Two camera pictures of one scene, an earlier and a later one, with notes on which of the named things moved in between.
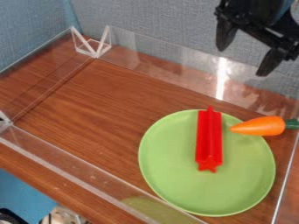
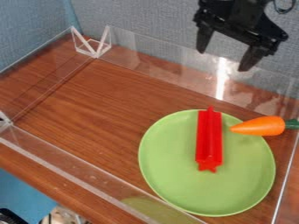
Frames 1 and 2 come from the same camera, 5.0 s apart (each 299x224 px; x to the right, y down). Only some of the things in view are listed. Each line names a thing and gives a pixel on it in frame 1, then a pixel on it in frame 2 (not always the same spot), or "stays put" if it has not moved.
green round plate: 195,192 stays put
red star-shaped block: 210,139 stays put
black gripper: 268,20 → 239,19
